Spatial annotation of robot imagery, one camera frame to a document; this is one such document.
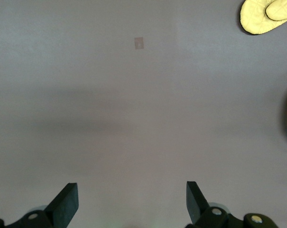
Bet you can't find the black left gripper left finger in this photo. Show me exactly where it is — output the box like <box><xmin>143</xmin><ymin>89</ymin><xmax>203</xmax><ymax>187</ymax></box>
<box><xmin>0</xmin><ymin>182</ymin><xmax>79</xmax><ymax>228</ymax></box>

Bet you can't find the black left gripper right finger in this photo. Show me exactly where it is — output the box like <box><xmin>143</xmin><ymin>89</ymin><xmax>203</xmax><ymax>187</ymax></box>
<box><xmin>185</xmin><ymin>181</ymin><xmax>280</xmax><ymax>228</ymax></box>

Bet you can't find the yellow quilted oven mitt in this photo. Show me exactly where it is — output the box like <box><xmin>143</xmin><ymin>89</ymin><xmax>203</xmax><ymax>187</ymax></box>
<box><xmin>240</xmin><ymin>0</ymin><xmax>287</xmax><ymax>36</ymax></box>

